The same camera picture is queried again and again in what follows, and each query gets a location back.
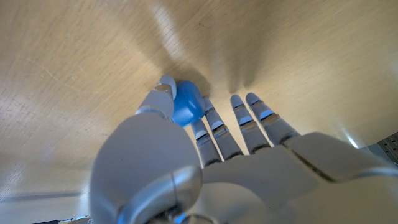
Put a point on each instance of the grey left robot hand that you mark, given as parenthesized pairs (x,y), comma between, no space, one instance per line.
(248,180)

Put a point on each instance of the blue bottle cap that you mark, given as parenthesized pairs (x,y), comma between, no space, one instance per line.
(186,104)

